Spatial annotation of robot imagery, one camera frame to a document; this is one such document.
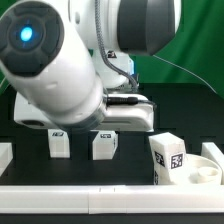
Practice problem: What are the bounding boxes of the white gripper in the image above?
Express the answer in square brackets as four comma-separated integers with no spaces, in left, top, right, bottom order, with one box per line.
[97,94,155,132]

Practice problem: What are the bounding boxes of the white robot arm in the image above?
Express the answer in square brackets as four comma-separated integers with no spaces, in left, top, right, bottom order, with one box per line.
[0,0,181,133]

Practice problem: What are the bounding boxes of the white right fence rail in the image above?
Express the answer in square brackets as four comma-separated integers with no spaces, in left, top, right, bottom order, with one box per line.
[201,142,224,185]

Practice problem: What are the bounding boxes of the white fence rail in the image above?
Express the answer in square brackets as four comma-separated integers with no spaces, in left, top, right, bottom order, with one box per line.
[0,185,224,215]
[201,142,224,185]
[0,143,13,176]

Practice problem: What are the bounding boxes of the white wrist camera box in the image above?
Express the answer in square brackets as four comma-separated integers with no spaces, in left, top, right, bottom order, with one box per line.
[14,93,57,129]

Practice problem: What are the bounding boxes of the white left fence rail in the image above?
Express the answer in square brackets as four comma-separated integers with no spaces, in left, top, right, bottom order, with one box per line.
[0,143,13,176]

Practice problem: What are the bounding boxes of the grey cable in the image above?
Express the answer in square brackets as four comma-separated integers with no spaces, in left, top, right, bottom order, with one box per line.
[0,76,11,91]

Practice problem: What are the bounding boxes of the white front fence rail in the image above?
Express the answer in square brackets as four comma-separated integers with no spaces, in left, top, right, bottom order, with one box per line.
[0,185,224,215]

